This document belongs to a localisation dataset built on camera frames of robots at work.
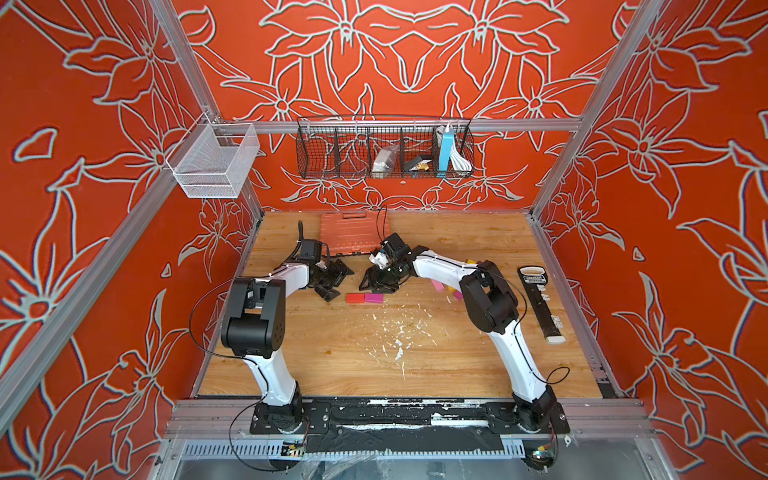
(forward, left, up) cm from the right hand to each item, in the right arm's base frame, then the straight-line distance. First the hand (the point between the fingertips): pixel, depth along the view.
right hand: (359, 289), depth 93 cm
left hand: (+5, +4, 0) cm, 6 cm away
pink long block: (-12, -21, +22) cm, 33 cm away
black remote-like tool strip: (+7, -58, -3) cm, 58 cm away
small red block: (-1, +1, -3) cm, 4 cm away
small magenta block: (-1, -5, -4) cm, 6 cm away
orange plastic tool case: (+22, +4, +2) cm, 23 cm away
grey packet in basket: (+31, -7, +27) cm, 42 cm away
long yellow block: (+16, -39, -6) cm, 43 cm away
